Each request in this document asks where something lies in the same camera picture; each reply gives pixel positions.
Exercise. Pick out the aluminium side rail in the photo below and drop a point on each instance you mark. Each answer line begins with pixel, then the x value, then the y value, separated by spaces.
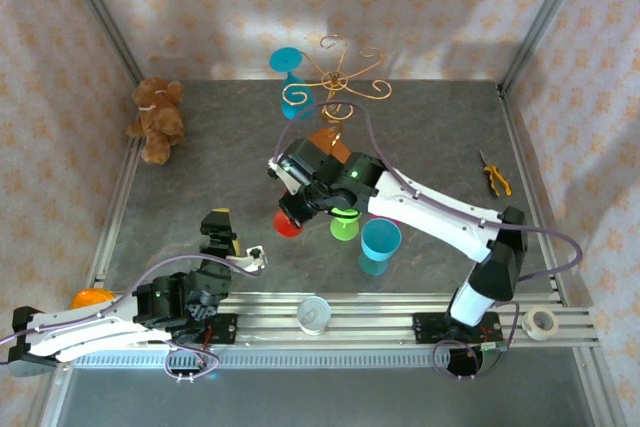
pixel 121 187
pixel 527 167

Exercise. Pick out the red wine glass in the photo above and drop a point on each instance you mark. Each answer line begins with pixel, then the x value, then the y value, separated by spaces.
pixel 285 231

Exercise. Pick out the brown teddy bear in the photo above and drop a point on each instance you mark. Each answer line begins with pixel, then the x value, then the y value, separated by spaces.
pixel 160 119

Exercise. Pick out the orange round object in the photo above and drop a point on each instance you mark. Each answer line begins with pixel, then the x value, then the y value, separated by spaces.
pixel 90 298

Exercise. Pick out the beige masking tape roll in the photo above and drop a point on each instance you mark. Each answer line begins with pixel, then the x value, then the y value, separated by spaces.
pixel 527 327

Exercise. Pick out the aluminium corner post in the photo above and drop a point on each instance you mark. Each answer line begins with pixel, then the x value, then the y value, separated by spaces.
pixel 545 17
pixel 100 12

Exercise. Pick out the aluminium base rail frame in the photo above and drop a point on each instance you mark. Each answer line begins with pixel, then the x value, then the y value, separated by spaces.
pixel 370 319

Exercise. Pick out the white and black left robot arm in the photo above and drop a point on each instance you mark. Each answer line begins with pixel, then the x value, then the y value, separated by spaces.
pixel 90 332

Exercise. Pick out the light blue wine glass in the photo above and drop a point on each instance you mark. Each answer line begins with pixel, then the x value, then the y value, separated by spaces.
pixel 380 247

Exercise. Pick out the green wine glass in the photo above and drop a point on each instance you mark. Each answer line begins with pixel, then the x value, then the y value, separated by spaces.
pixel 345 232

